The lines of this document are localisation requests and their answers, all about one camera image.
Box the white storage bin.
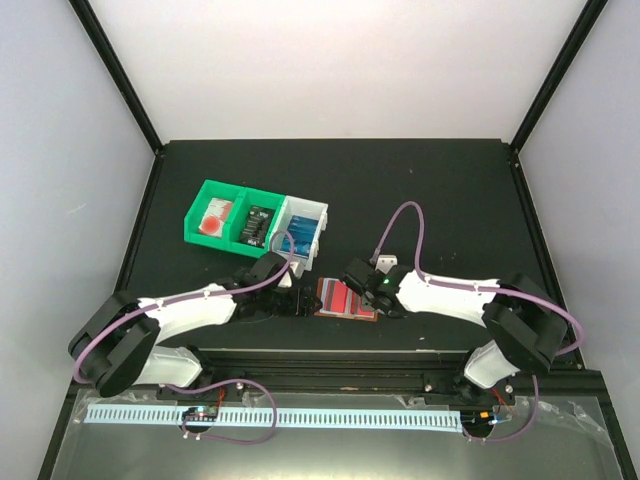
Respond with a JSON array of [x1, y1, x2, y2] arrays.
[[270, 196, 328, 271]]

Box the black cards stack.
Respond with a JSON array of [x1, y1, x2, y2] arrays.
[[239, 206, 275, 248]]

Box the green double storage bin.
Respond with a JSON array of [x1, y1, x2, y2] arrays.
[[183, 180, 285, 258]]

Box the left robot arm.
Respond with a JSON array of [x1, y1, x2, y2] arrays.
[[68, 252, 322, 399]]

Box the black frame post right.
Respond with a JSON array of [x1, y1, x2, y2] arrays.
[[509, 0, 608, 153]]

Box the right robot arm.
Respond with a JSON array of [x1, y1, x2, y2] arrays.
[[341, 258, 568, 407]]

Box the black frame post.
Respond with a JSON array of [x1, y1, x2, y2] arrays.
[[68, 0, 164, 155], [509, 0, 608, 153]]

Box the white slotted cable duct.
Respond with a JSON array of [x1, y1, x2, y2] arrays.
[[84, 404, 462, 433]]

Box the blue cards stack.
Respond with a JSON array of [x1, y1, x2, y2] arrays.
[[280, 215, 318, 257]]

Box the black frame post left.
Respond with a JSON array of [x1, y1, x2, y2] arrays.
[[68, 0, 164, 155]]

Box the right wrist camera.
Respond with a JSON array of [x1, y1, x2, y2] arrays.
[[376, 255, 398, 274]]

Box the brown leather card holder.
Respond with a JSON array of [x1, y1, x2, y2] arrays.
[[315, 277, 378, 322]]

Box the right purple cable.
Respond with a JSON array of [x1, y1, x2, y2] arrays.
[[369, 201, 586, 444]]

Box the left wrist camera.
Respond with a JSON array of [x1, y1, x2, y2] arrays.
[[278, 261, 305, 289]]

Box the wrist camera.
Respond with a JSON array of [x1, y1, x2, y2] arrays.
[[278, 261, 305, 289], [376, 255, 398, 274]]

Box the red credit card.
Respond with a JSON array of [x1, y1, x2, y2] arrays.
[[325, 280, 353, 314], [354, 296, 377, 321]]

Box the red white cards stack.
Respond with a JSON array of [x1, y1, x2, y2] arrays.
[[198, 197, 234, 238]]

